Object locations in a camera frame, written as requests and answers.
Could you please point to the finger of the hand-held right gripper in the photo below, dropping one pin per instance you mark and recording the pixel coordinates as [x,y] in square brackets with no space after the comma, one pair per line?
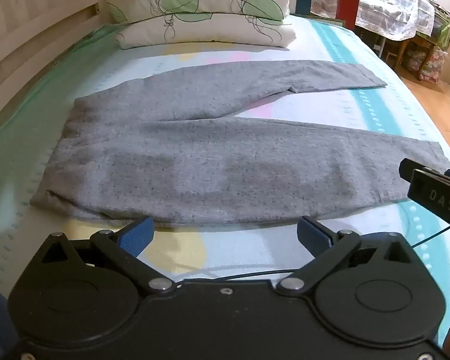
[410,167]

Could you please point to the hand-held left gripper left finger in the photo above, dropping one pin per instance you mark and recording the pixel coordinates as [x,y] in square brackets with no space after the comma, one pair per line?
[138,234]

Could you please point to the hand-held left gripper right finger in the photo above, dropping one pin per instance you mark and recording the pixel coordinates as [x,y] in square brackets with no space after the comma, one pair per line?
[313,238]

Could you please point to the grey pants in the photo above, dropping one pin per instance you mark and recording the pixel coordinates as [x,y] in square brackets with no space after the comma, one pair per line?
[210,165]

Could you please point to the bed with pastel sheet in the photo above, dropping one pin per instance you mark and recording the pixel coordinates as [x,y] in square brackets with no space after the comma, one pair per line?
[360,97]

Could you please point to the floral bag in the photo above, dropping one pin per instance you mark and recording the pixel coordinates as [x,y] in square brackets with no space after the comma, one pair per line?
[431,63]

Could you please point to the wooden table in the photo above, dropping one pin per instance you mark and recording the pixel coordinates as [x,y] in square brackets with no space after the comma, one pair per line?
[401,48]

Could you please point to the green bag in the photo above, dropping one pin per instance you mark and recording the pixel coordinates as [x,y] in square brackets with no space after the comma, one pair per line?
[444,26]

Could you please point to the chequered table cloth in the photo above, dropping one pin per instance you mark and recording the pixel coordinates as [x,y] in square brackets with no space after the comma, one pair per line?
[390,3]

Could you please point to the flat leaf print pillow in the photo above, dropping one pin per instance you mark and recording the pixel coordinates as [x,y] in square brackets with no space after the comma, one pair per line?
[210,32]

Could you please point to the white headboard with red post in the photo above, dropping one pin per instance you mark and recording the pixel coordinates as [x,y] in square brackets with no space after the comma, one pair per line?
[350,0]

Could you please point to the wooden bed rail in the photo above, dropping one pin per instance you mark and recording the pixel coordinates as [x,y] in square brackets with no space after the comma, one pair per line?
[22,26]

